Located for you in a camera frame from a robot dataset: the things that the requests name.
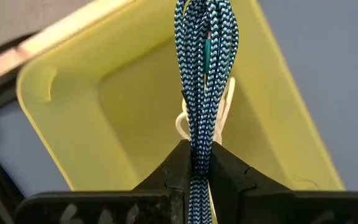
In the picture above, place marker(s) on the yellow plastic bin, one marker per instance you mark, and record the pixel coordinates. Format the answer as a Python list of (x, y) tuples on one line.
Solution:
[(89, 124)]

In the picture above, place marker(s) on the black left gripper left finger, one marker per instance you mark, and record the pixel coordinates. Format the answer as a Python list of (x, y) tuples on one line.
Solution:
[(120, 207)]

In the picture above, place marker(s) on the blue table mat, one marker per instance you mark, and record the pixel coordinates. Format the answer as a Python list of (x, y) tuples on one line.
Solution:
[(337, 93)]

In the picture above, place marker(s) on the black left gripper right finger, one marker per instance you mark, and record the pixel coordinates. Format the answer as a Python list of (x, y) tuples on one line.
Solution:
[(275, 207)]

